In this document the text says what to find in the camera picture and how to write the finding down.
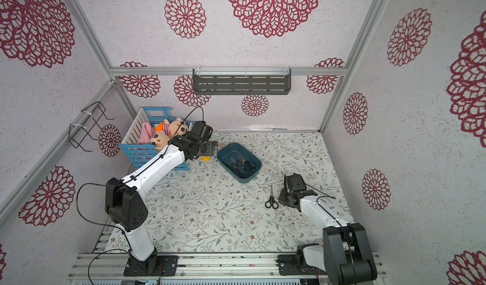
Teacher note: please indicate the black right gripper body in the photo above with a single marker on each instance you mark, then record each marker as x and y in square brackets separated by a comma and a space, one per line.
[286, 199]

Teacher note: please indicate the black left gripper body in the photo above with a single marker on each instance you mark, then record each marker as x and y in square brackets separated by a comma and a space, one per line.
[203, 148]

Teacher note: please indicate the small black scissors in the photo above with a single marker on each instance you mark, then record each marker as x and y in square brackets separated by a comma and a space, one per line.
[271, 202]

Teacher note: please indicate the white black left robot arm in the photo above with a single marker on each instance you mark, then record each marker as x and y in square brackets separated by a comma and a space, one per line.
[125, 198]

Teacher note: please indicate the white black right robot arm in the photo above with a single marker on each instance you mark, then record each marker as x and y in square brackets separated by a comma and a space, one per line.
[344, 255]

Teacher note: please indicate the teal plastic storage box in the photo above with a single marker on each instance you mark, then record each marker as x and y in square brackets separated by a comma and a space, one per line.
[224, 159]

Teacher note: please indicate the rear pink pig plush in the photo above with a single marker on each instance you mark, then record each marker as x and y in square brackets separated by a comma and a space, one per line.
[170, 129]

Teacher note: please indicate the pink pig plush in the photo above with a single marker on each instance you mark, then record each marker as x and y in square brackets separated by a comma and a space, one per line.
[159, 140]
[170, 129]

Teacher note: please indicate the front pink pig plush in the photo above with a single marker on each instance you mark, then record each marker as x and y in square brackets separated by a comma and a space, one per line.
[159, 140]

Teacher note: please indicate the pink fluffy plush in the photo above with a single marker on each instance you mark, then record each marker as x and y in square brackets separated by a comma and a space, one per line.
[146, 133]

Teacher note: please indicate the grey wall shelf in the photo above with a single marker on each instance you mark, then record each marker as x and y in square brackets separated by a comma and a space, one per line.
[226, 85]

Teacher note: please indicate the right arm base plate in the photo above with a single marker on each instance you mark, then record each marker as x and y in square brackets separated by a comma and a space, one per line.
[308, 260]

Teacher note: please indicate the black wire wall rack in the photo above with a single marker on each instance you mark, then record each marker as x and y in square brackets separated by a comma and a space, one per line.
[78, 133]

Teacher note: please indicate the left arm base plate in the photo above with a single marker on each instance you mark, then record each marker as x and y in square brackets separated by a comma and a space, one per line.
[154, 265]

